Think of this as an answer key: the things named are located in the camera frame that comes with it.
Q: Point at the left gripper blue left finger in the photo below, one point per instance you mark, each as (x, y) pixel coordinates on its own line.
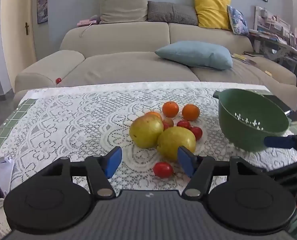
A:
(100, 169)

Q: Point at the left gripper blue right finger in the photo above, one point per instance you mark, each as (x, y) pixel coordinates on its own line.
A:
(199, 170)

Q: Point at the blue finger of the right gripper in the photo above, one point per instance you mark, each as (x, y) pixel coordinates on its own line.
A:
(281, 142)

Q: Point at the red tomato front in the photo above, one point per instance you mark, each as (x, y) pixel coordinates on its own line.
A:
(163, 170)

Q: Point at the brown kiwi fruit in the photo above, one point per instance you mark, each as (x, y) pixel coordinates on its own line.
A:
(168, 122)

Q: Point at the green plastic colander bowl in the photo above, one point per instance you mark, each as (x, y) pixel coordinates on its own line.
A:
(250, 135)

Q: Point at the orange mandarin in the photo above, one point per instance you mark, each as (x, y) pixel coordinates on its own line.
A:
(155, 114)
(190, 112)
(170, 109)

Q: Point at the black notebook with pen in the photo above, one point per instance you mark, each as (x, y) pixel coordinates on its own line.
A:
(279, 103)

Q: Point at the white lace tablecloth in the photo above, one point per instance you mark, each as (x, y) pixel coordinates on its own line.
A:
(79, 121)

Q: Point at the small red ball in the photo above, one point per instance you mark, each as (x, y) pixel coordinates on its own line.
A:
(58, 80)

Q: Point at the cluttered desk with books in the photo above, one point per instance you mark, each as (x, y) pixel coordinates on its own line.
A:
(272, 37)

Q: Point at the beige sofa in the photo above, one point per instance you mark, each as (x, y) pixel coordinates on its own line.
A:
(125, 52)

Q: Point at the light blue pillow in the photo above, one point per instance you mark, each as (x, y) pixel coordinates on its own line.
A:
(197, 54)

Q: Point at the blue patterned pillow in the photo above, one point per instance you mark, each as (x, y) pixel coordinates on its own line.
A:
(237, 21)

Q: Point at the pink item on sofa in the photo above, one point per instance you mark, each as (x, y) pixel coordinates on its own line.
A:
(92, 21)

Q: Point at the grey back cushion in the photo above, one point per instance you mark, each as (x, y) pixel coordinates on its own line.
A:
(171, 13)

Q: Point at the yellow pillow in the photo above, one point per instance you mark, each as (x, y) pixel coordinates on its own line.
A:
(212, 14)

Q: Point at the beige back cushion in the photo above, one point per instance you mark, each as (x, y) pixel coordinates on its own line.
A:
(122, 11)

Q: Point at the wall poster left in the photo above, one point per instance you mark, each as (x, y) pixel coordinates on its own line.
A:
(42, 11)

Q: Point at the cream door with handle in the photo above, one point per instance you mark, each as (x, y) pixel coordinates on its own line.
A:
(17, 36)

